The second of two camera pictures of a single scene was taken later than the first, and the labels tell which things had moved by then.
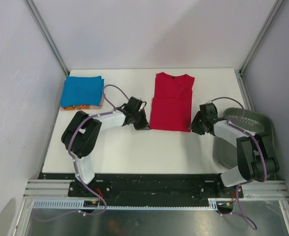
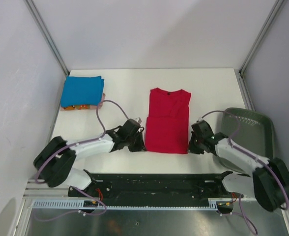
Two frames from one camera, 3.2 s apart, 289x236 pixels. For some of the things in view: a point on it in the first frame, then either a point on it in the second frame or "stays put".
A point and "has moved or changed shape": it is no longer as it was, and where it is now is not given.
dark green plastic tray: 225,151 stays put
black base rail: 155,188 stays put
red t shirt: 171,107 has moved or changed shape
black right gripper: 193,125 to 192,149
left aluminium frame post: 42,24 stays put
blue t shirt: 81,91 stays put
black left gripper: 144,125 to 140,146
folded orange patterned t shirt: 83,107 stays put
